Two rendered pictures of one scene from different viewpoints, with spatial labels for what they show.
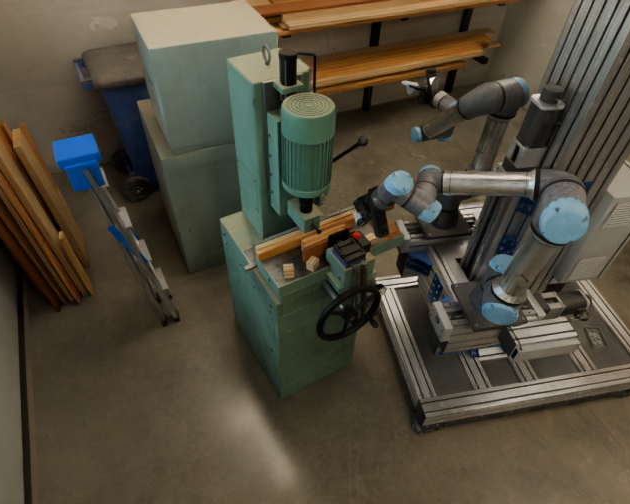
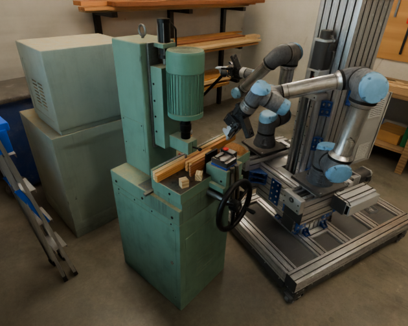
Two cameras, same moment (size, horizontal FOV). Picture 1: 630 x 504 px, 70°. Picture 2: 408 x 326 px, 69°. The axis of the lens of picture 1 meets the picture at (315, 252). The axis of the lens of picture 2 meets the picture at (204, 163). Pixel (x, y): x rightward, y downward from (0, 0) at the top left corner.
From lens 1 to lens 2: 57 cm
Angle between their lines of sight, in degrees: 20
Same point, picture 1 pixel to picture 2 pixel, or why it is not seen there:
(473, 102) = (274, 56)
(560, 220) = (373, 85)
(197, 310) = (91, 262)
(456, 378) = (302, 253)
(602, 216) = not seen: hidden behind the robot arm
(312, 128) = (193, 61)
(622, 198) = not seen: hidden behind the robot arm
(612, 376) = (389, 226)
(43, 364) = not seen: outside the picture
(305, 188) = (189, 112)
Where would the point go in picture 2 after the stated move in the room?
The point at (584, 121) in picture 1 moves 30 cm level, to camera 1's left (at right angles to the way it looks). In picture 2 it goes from (351, 43) to (298, 44)
